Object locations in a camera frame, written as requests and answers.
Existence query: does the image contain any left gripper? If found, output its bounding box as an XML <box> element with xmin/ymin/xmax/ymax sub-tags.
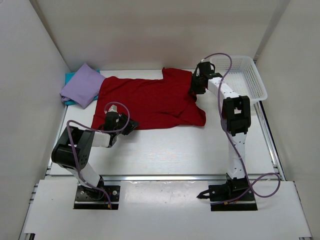
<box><xmin>114</xmin><ymin>112</ymin><xmax>140</xmax><ymax>135</ymax></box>

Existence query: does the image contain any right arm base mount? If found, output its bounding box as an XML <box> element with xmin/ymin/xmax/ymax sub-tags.
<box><xmin>197</xmin><ymin>178</ymin><xmax>258</xmax><ymax>212</ymax></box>

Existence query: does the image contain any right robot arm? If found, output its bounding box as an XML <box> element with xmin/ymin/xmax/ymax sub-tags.
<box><xmin>189</xmin><ymin>61</ymin><xmax>251</xmax><ymax>180</ymax></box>

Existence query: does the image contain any purple t-shirt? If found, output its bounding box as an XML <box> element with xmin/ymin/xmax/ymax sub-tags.
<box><xmin>59</xmin><ymin>62</ymin><xmax>107</xmax><ymax>110</ymax></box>

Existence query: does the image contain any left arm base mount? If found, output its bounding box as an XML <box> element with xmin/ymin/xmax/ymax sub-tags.
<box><xmin>73</xmin><ymin>183</ymin><xmax>121</xmax><ymax>210</ymax></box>

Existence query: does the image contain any teal t-shirt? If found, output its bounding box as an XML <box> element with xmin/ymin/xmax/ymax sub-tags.
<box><xmin>62</xmin><ymin>71</ymin><xmax>101</xmax><ymax>106</ymax></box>

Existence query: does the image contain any red t-shirt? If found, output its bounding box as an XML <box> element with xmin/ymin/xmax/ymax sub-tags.
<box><xmin>91</xmin><ymin>68</ymin><xmax>206</xmax><ymax>130</ymax></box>

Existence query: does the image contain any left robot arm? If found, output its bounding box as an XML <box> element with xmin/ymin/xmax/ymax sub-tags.
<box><xmin>51</xmin><ymin>111</ymin><xmax>139</xmax><ymax>200</ymax></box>

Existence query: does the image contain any white plastic basket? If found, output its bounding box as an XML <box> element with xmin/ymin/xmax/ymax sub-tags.
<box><xmin>209</xmin><ymin>54</ymin><xmax>268</xmax><ymax>105</ymax></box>

